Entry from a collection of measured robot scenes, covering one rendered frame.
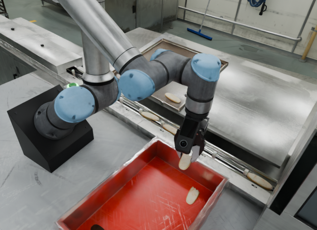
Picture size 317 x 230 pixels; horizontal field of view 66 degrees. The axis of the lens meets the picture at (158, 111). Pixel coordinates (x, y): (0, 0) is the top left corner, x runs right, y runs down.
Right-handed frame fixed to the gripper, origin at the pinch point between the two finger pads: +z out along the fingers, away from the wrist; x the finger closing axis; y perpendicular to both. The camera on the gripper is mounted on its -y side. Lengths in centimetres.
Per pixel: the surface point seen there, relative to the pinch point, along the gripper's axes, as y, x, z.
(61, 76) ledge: 38, 88, 13
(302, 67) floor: 351, -85, 99
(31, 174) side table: -19, 53, 17
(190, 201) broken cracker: -3.5, -5.4, 16.1
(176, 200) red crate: -5.1, -0.6, 16.8
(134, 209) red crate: -14.9, 11.1, 16.8
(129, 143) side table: 12.6, 28.6, 17.3
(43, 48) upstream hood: 52, 114, 7
